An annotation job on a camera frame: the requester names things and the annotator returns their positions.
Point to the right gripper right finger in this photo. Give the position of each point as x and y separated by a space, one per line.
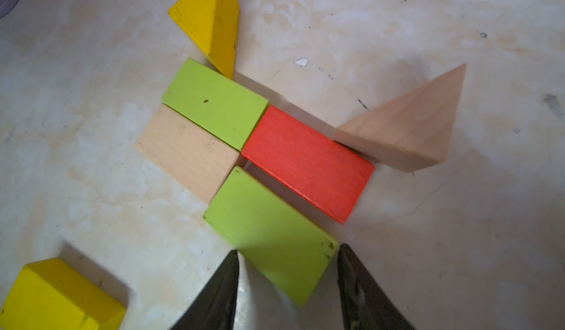
364 304

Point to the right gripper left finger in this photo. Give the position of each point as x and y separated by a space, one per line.
215 305

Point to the red rectangular block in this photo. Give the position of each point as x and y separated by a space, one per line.
318 169

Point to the natural wood rectangular block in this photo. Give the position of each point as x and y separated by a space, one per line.
191 155

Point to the yellow rectangular block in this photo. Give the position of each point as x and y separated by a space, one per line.
49 294

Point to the light green rectangular block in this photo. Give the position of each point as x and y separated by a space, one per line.
226 109

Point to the yellow triangle block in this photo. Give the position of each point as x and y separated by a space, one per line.
212 25

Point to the natural wood triangle block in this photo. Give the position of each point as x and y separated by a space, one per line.
412 131

